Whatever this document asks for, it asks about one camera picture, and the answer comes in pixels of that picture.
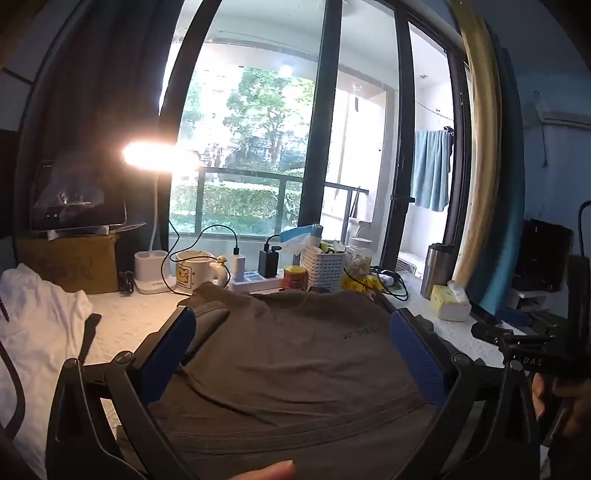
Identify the black window frame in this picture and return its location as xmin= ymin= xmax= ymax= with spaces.
xmin=159 ymin=0 xmax=472 ymax=287

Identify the thick black cable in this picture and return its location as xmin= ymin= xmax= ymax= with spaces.
xmin=344 ymin=265 xmax=409 ymax=301

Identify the white tablet stand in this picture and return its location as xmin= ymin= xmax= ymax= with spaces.
xmin=46 ymin=223 xmax=148 ymax=241

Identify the white air conditioner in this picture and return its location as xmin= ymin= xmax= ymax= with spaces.
xmin=538 ymin=111 xmax=591 ymax=126

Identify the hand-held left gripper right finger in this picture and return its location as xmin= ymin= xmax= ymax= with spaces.
xmin=390 ymin=307 xmax=541 ymax=480

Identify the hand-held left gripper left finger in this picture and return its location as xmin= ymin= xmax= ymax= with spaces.
xmin=46 ymin=305 xmax=199 ymax=480

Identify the brown t-shirt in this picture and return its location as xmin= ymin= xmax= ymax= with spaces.
xmin=115 ymin=281 xmax=462 ymax=480

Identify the red can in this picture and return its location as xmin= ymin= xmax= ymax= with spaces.
xmin=283 ymin=265 xmax=309 ymax=291

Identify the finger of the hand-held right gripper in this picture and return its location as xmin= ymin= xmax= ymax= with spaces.
xmin=471 ymin=322 xmax=514 ymax=346

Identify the dark curtain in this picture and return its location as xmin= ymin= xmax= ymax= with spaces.
xmin=44 ymin=0 xmax=185 ymax=259

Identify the white mug with bear print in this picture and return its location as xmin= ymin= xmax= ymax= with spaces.
xmin=174 ymin=251 xmax=230 ymax=296

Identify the blue and white tissue pack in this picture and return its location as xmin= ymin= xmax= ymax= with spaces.
xmin=279 ymin=224 xmax=321 ymax=254

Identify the glass jar with white lid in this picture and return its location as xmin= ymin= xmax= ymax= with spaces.
xmin=345 ymin=236 xmax=374 ymax=278

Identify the blue hanging towel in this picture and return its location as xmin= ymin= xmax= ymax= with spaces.
xmin=412 ymin=128 xmax=455 ymax=213

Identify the person's left hand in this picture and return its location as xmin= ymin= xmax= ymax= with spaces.
xmin=228 ymin=459 xmax=297 ymax=480

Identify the white power strip with chargers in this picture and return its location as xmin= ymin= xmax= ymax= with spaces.
xmin=168 ymin=220 xmax=241 ymax=294

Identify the yellow tissue pack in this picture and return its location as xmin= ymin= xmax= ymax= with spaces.
xmin=430 ymin=281 xmax=472 ymax=322

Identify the white plastic basket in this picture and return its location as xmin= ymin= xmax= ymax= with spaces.
xmin=301 ymin=249 xmax=348 ymax=292

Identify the yellow printed bag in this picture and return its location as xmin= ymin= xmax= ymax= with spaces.
xmin=341 ymin=274 xmax=384 ymax=294

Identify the white textured tablecloth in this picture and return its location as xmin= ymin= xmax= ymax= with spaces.
xmin=0 ymin=270 xmax=509 ymax=480

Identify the white t-shirt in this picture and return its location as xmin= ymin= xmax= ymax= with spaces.
xmin=0 ymin=263 xmax=100 ymax=480

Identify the steel tumbler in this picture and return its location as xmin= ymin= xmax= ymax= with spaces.
xmin=420 ymin=242 xmax=457 ymax=300

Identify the white desk lamp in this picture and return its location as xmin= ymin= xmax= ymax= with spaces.
xmin=122 ymin=141 xmax=201 ymax=296

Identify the yellow curtain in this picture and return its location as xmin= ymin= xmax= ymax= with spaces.
xmin=450 ymin=0 xmax=504 ymax=296

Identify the cardboard box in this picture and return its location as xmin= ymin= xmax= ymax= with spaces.
xmin=16 ymin=234 xmax=120 ymax=295

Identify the black gooseneck holder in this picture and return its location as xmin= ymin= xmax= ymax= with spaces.
xmin=0 ymin=342 xmax=26 ymax=435

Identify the black charger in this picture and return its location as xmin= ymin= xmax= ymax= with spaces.
xmin=257 ymin=246 xmax=281 ymax=278

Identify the black box device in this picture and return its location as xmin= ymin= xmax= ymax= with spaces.
xmin=515 ymin=219 xmax=575 ymax=292

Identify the person's right hand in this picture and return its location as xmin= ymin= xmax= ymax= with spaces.
xmin=531 ymin=376 xmax=591 ymax=437

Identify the balcony railing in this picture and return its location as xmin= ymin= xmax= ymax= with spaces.
xmin=196 ymin=167 xmax=370 ymax=236

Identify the black tablet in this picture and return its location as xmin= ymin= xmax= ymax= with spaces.
xmin=30 ymin=159 xmax=127 ymax=232

